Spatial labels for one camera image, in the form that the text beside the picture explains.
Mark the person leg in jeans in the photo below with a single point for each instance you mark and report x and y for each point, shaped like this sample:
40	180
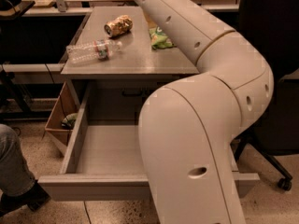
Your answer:
15	176

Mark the clear plastic water bottle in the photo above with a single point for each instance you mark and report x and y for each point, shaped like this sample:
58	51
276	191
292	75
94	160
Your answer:
96	50

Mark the black shoe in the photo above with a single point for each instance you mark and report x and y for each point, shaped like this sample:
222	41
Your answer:
34	198

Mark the orange patterned soda can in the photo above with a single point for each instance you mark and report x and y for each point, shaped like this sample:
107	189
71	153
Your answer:
118	26

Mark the grey drawer cabinet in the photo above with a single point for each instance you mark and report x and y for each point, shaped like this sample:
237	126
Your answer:
131	74

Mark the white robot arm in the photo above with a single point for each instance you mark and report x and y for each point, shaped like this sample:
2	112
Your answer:
219	52

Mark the green chip bag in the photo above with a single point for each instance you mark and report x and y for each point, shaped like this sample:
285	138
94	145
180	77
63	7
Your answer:
159	40

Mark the cardboard box on floor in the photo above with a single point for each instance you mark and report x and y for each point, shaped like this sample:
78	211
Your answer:
64	106

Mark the grey open top drawer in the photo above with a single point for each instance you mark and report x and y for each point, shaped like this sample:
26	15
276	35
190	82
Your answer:
93	159

